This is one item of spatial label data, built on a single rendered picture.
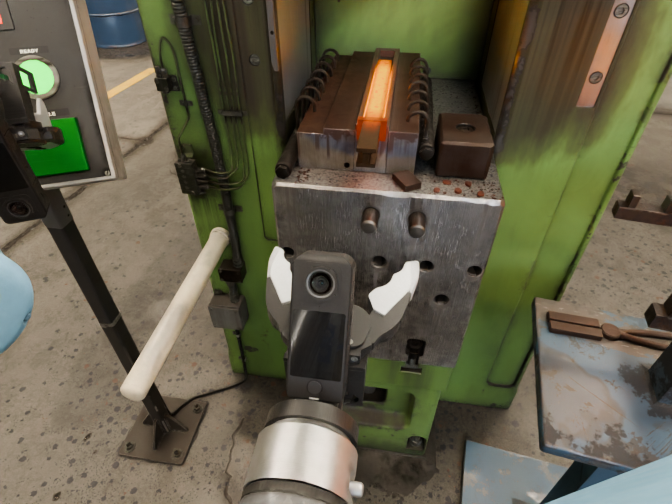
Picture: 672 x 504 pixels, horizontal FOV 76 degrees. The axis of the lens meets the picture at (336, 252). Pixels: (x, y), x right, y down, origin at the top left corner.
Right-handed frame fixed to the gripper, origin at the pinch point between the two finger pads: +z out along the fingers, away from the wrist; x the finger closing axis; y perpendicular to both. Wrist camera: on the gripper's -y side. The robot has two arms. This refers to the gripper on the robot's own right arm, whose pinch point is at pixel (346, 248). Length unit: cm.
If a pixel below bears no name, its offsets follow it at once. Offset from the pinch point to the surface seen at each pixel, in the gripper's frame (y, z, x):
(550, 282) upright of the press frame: 43, 45, 44
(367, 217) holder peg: 11.7, 21.9, 0.7
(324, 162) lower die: 7.3, 30.7, -7.8
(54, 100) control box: -6.1, 18.5, -44.0
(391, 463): 99, 22, 12
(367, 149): -1.1, 20.4, 0.3
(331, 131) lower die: 1.6, 30.7, -6.5
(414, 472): 100, 21, 19
